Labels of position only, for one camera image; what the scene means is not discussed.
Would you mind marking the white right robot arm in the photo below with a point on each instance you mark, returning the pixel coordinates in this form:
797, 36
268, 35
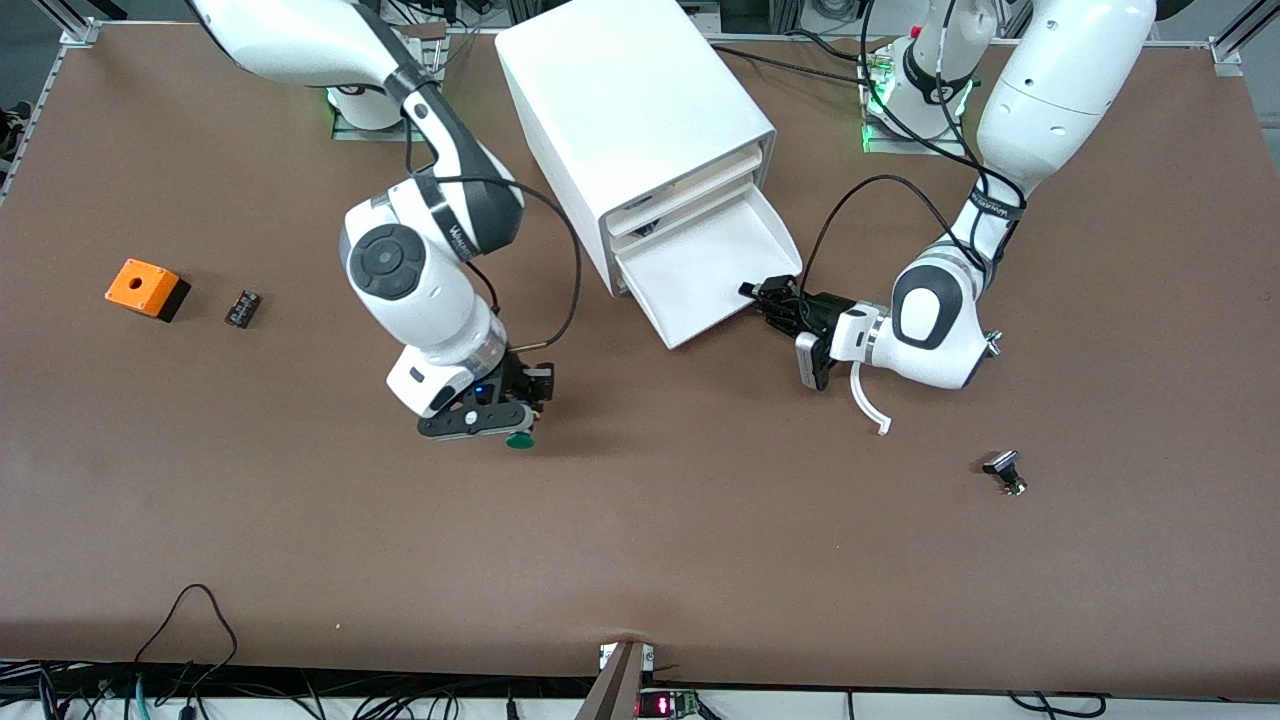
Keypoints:
400, 260

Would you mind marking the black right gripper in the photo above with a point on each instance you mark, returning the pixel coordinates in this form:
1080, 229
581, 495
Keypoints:
517, 379

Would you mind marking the small black contact block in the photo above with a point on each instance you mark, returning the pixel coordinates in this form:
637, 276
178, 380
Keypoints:
243, 308

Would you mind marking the beige cabinet drawer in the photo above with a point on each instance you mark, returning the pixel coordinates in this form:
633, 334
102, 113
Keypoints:
700, 183

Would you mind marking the grey camera post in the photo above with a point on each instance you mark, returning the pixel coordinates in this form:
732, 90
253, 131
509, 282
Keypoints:
615, 690

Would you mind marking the orange box with hole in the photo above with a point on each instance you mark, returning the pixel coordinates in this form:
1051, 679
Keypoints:
140, 285

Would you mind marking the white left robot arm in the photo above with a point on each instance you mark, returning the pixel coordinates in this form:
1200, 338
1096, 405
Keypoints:
1050, 100

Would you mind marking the green push button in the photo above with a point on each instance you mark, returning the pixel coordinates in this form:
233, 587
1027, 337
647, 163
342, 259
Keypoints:
520, 440

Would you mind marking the red LED display board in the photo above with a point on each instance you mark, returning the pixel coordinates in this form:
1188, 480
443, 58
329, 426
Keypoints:
660, 706

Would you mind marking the white post bracket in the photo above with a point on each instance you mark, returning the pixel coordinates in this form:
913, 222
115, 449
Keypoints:
650, 656

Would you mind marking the aluminium frame profile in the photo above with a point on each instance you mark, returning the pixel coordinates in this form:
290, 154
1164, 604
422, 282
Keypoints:
1228, 50
80, 35

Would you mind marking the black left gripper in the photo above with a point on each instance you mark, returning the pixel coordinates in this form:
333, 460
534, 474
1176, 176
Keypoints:
826, 312

